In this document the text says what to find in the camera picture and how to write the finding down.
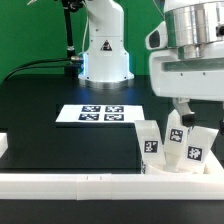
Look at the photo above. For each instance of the black camera stand pole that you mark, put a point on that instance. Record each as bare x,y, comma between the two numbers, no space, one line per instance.
71,6

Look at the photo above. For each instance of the white block at left edge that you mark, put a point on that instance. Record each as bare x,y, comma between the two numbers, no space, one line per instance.
3,143

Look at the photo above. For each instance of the white U-shaped fence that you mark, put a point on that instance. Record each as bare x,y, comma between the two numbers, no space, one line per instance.
65,166

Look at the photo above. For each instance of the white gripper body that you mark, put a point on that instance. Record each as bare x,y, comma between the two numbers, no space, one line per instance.
201,79

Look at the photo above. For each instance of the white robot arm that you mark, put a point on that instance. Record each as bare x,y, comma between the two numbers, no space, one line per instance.
187,51

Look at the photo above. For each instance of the white marker sheet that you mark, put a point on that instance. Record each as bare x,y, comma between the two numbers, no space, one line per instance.
100,114

